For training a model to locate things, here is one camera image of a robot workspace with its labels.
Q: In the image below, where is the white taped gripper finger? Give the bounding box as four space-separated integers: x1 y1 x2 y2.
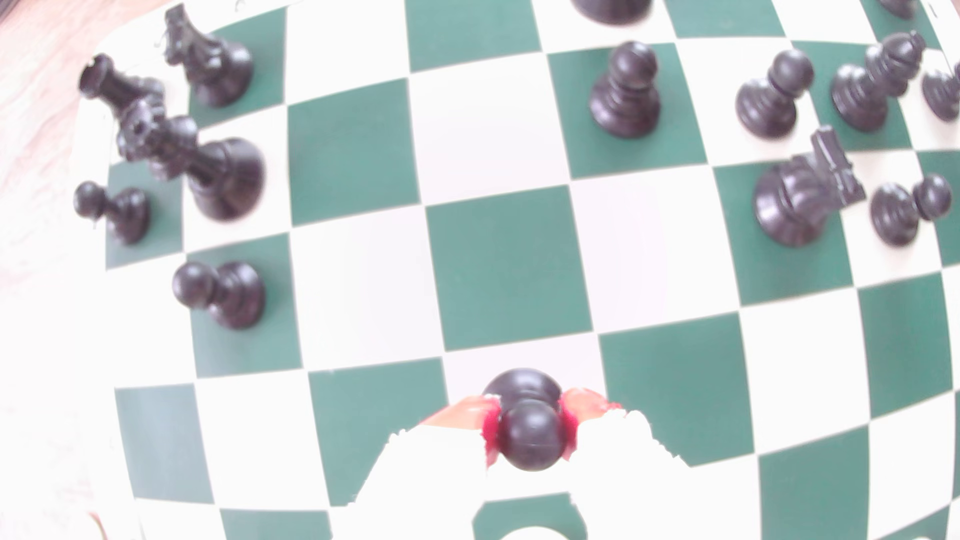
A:
330 395 502 540
558 387 744 540

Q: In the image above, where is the green and white chess mat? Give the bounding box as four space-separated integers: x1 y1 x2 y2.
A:
67 0 960 540

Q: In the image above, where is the black chess pawn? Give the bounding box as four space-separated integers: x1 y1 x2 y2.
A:
870 173 954 248
588 41 663 140
921 63 960 123
735 48 816 140
73 180 151 246
171 260 266 330
481 367 567 472

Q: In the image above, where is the black chess knight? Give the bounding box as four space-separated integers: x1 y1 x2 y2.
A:
753 124 867 249
163 3 255 108

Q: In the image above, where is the black chess king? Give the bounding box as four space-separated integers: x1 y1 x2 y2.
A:
570 0 654 26

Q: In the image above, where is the black chess bishop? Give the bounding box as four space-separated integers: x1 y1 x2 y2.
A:
830 30 927 134

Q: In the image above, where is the black chess rook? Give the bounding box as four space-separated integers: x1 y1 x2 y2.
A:
78 54 166 114

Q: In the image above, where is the black chess queen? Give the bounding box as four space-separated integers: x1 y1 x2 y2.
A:
116 97 267 222

